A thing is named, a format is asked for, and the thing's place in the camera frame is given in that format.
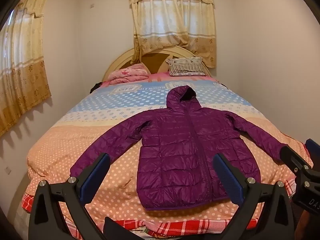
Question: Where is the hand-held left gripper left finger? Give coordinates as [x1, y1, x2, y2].
[28, 152, 111, 240]

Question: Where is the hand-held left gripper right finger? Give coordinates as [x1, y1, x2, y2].
[212, 153, 295, 240]

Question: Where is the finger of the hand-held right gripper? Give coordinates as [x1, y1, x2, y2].
[305, 138, 320, 170]
[279, 145, 313, 175]

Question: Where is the purple hooded puffer jacket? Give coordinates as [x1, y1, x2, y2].
[69, 85, 290, 211]

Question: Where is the person's right forearm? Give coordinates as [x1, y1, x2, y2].
[296, 205, 320, 240]

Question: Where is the red plaid bed sheet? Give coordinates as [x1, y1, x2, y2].
[21, 177, 298, 240]

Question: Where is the polka dot bedspread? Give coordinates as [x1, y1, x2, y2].
[27, 76, 314, 227]

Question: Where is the pink folded blanket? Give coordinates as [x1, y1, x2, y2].
[103, 64, 150, 85]

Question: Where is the cream round wooden headboard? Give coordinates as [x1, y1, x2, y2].
[102, 45, 213, 83]

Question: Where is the grey striped pillow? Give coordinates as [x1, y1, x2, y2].
[165, 56, 210, 77]

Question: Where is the beige floral window curtain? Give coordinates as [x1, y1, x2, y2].
[128, 0, 217, 68]
[0, 0, 52, 137]

